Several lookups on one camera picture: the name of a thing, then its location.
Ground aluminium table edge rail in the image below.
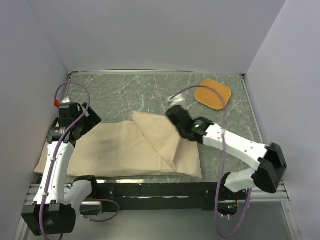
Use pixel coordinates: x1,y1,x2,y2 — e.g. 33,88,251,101
240,74,263,143

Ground aluminium front frame rail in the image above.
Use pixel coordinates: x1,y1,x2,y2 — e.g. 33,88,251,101
24,182,106,206

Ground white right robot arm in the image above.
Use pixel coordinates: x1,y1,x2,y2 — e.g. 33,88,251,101
165,105,287,199

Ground beige cloth wrap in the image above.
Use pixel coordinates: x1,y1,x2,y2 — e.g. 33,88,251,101
33,109,203,180

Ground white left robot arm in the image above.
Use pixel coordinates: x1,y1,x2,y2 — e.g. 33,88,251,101
22,101,102,239

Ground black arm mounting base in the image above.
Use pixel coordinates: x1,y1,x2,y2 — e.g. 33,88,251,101
69,182,241,217

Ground orange woven bamboo tray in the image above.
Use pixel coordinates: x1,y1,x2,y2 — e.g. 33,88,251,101
194,79,232,111

